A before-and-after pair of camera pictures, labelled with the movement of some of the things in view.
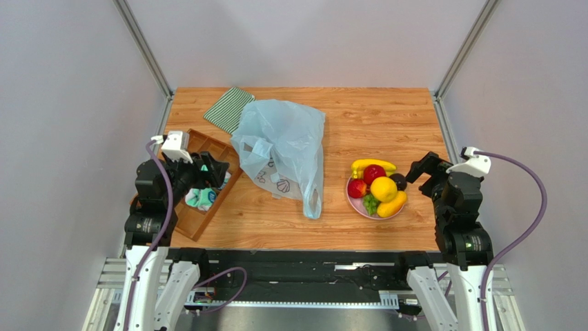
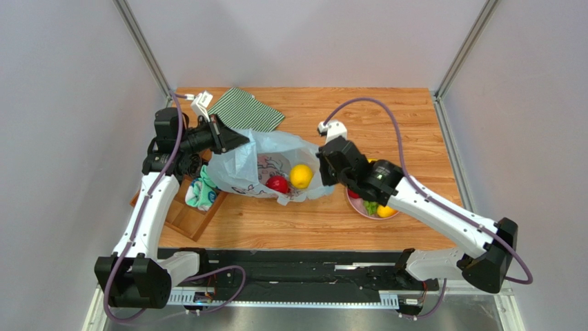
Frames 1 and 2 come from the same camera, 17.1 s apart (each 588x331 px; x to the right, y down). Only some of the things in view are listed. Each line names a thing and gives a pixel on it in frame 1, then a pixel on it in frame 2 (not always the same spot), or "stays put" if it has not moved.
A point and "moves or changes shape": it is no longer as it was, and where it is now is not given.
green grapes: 370,203 stays put
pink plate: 357,205 stays put
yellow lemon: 383,189 moves or changes shape
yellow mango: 388,208 stays put
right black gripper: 431,164 → 328,165
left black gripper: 214,174 → 223,138
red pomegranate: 372,172 moves or changes shape
